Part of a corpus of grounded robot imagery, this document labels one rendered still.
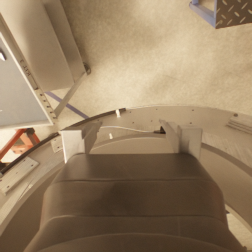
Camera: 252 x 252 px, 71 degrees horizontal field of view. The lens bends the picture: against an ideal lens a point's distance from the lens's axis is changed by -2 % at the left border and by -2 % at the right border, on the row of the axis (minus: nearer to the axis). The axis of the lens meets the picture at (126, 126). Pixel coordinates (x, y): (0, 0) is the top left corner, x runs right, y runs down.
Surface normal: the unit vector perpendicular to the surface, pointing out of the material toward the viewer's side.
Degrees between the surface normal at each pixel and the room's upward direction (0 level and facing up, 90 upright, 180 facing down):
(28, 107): 0
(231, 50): 0
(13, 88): 0
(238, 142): 90
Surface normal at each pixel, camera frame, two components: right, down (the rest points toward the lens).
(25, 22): -0.12, 0.63
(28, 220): 0.92, 0.04
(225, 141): -0.22, -0.77
